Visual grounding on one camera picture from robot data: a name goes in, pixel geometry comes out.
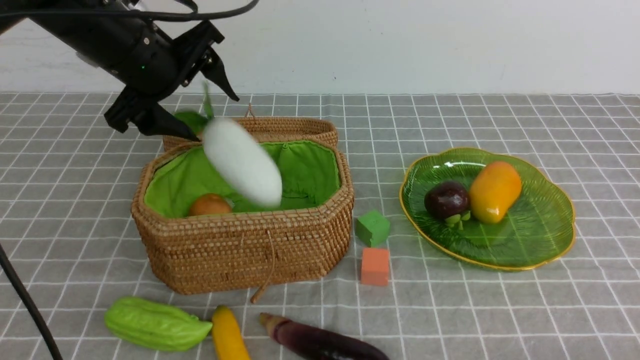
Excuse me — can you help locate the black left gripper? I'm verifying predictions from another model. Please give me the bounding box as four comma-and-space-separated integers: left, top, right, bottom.
104, 20, 240, 142

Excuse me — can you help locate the white radish with green leaves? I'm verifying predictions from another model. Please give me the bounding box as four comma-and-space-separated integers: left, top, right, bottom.
175, 80, 282, 208

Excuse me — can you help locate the green bitter gourd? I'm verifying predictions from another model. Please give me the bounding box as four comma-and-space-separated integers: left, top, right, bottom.
103, 296, 213, 353

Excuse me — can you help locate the yellow banana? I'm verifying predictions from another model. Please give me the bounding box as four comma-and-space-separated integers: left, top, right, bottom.
211, 305, 250, 360

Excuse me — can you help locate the dark purple mangosteen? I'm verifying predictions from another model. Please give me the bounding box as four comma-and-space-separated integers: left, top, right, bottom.
423, 180, 471, 230

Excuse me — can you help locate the yellow orange mango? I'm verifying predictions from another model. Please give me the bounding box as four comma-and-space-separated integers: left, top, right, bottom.
468, 161, 522, 224

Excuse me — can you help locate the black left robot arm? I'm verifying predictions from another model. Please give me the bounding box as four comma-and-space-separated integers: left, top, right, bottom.
29, 14, 240, 141

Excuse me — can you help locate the woven rattan basket lid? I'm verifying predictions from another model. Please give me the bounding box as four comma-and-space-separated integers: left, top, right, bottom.
162, 104, 339, 152

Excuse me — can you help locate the grey checked tablecloth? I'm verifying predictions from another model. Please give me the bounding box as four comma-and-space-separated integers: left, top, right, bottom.
0, 93, 640, 360

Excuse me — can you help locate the woven rattan basket green lining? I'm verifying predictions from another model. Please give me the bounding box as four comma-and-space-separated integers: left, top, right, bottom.
131, 139, 355, 296

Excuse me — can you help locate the green foam cube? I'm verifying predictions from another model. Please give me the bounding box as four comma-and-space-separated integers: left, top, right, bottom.
355, 209, 391, 248

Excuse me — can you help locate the orange foam cube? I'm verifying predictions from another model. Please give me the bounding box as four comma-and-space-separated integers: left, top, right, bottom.
360, 247, 390, 287

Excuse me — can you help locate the purple eggplant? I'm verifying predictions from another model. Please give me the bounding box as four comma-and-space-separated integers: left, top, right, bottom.
259, 312, 389, 360

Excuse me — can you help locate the green glass leaf plate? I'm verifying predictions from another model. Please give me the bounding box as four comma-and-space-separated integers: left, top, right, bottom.
398, 147, 576, 272

